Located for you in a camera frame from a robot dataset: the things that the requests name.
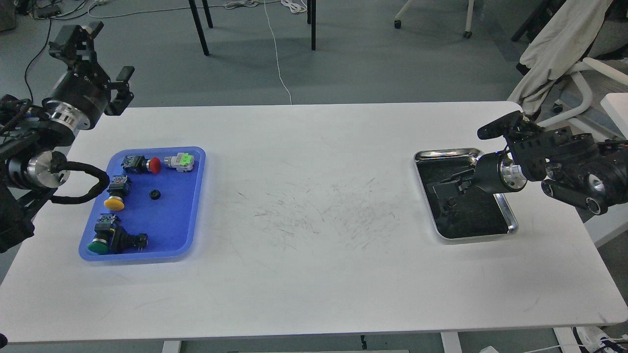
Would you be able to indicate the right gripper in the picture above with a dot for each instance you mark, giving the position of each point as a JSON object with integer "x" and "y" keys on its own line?
{"x": 495, "y": 173}

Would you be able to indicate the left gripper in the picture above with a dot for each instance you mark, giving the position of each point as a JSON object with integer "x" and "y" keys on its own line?
{"x": 86, "y": 86}

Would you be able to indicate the small black gear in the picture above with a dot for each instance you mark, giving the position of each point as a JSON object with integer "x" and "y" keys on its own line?
{"x": 155, "y": 194}

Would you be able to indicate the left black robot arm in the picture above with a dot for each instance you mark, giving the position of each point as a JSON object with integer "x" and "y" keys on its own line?
{"x": 33, "y": 170}

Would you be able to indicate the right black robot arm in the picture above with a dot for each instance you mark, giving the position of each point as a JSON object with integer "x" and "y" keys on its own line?
{"x": 571, "y": 168}

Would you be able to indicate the steel tray with black mat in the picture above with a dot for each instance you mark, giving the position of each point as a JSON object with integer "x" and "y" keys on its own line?
{"x": 491, "y": 215}

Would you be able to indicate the blue plastic tray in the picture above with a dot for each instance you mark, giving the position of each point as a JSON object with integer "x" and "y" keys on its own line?
{"x": 168, "y": 221}

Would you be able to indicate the white office chair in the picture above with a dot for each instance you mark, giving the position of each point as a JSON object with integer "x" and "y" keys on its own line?
{"x": 575, "y": 99}

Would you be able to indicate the beige cloth on chair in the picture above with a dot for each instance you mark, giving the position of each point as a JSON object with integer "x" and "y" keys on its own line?
{"x": 558, "y": 46}

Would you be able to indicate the red push button switch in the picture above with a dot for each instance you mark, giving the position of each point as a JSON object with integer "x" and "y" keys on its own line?
{"x": 139, "y": 164}

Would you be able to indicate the yellow push button switch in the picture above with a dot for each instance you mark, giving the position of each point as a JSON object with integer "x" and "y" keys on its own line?
{"x": 118, "y": 188}

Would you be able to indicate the green and grey switch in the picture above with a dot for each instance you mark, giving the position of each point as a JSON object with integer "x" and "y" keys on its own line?
{"x": 182, "y": 162}

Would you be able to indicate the green push button switch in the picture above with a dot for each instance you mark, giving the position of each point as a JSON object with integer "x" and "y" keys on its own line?
{"x": 104, "y": 229}

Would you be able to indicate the black selector switch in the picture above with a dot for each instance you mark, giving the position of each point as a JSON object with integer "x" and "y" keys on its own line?
{"x": 122, "y": 241}

